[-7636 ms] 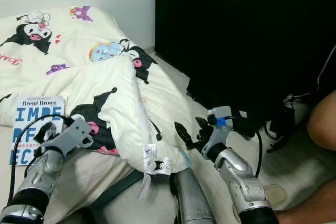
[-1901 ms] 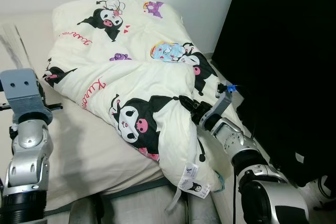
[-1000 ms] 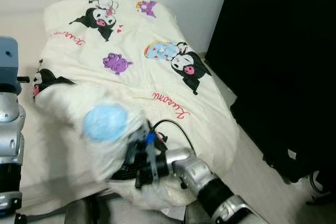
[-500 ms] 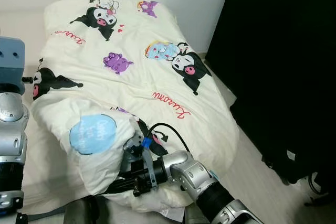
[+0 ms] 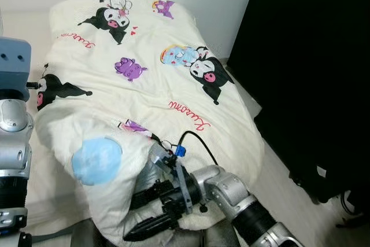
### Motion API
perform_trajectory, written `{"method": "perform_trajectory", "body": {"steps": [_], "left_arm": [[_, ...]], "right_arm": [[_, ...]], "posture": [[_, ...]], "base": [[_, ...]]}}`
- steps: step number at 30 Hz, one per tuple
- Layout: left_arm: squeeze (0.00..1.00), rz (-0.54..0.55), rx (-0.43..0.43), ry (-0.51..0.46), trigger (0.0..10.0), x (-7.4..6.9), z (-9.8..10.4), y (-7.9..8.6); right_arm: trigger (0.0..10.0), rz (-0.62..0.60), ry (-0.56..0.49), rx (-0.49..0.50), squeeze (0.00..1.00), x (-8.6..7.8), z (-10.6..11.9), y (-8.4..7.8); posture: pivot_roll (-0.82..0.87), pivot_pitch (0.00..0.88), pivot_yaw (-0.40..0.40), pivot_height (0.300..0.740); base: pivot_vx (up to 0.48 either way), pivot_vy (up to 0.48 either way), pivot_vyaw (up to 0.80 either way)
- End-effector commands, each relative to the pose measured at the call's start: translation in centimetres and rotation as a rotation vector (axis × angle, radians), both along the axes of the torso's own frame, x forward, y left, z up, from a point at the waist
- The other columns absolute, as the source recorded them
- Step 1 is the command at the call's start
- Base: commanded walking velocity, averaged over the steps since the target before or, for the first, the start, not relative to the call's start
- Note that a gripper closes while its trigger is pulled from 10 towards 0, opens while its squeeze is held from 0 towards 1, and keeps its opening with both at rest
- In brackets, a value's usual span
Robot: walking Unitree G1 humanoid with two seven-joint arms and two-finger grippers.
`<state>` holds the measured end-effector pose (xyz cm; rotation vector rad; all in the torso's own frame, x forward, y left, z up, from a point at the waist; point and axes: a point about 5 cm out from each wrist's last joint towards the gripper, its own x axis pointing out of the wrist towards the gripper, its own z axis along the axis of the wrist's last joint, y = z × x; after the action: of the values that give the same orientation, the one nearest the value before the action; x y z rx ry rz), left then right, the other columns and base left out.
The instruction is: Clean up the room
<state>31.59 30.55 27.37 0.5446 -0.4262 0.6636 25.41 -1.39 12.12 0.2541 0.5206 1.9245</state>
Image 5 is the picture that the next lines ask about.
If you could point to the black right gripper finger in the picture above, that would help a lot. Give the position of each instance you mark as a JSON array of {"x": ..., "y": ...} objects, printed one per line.
[
  {"x": 147, "y": 227},
  {"x": 149, "y": 196}
]

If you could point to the cream cartoon print blanket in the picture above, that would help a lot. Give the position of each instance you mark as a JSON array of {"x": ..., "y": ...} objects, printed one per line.
[{"x": 144, "y": 96}]

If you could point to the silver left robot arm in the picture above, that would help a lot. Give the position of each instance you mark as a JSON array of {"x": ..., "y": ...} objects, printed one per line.
[{"x": 14, "y": 143}]

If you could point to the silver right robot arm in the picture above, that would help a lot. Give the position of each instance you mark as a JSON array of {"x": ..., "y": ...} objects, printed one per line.
[{"x": 243, "y": 201}]

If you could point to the grey robot leg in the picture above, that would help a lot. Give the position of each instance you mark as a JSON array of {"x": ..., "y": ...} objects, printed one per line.
[{"x": 217, "y": 239}]

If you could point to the black fabric wardrobe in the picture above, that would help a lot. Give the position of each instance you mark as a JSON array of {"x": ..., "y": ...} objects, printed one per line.
[{"x": 306, "y": 56}]

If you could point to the cream bed mattress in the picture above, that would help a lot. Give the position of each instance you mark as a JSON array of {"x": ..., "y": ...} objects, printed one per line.
[{"x": 49, "y": 195}]

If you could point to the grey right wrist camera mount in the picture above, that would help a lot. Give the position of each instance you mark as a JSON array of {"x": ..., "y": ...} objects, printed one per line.
[{"x": 184, "y": 186}]

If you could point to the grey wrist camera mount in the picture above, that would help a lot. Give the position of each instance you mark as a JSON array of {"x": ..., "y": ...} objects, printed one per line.
[
  {"x": 13, "y": 62},
  {"x": 184, "y": 186}
]

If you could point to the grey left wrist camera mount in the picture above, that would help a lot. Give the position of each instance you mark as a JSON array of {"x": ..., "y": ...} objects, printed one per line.
[{"x": 13, "y": 62}]

